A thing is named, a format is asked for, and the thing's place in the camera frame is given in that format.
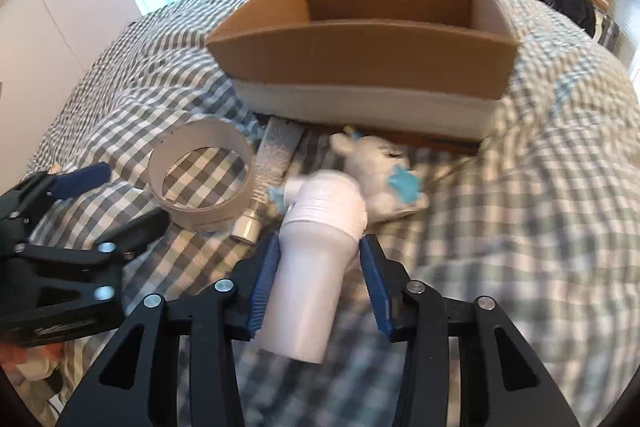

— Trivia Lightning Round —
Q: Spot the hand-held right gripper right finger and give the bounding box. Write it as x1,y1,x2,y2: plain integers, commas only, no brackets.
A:
359,234,583,427

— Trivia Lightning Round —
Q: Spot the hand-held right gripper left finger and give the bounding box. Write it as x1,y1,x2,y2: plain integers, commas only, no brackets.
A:
57,234,281,427

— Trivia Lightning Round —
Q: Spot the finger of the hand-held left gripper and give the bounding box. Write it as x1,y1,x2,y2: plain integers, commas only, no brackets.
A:
15,209,171,308
0,162,113,224

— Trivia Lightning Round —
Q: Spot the white plastic bottle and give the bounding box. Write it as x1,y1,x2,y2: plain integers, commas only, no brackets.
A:
257,169,371,365

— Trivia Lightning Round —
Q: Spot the brown cardboard box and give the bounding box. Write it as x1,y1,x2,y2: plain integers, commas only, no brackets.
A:
205,0,521,144

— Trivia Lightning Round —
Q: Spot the orange and white cloth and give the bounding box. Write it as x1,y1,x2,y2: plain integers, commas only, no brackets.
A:
0,341,63,385

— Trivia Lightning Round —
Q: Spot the white and blue plush toy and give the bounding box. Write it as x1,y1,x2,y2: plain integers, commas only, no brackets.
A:
267,129,432,224

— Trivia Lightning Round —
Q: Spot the silver tube with white cap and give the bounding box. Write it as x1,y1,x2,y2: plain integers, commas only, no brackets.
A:
231,117,307,244

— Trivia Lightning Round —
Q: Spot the white wardrobe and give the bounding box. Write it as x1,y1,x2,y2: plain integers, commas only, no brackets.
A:
0,0,147,180

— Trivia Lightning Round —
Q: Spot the checkered bed blanket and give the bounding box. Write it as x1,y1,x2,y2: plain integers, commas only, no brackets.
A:
25,0,640,427

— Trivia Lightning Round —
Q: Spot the white cardboard tape ring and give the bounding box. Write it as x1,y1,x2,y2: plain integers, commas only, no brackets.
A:
147,117,256,234

